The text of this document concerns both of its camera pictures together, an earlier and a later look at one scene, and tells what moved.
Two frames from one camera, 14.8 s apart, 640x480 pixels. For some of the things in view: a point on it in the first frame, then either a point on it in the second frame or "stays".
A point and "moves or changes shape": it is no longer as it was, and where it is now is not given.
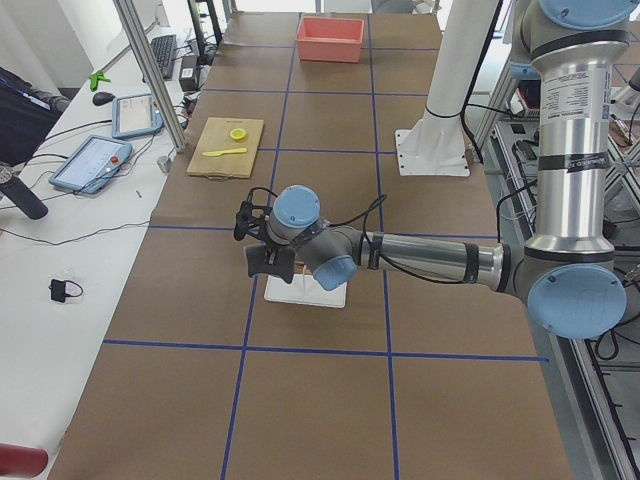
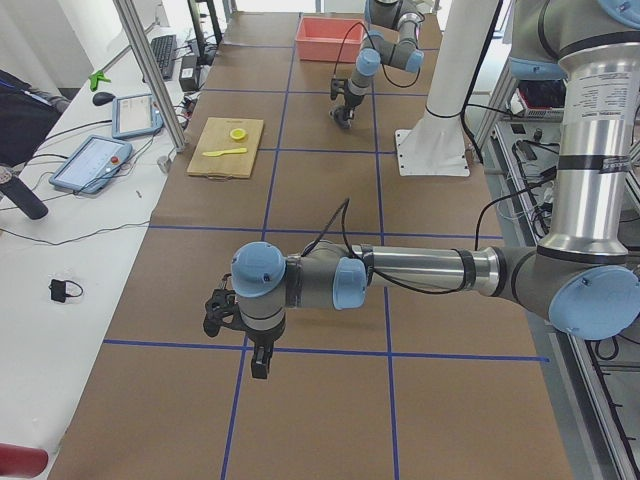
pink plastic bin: [329, 39] stays
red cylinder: [22, 461] stays
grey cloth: [283, 268] moves or changes shape
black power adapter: [188, 74] stays
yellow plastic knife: [220, 153] stays
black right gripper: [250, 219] → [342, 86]
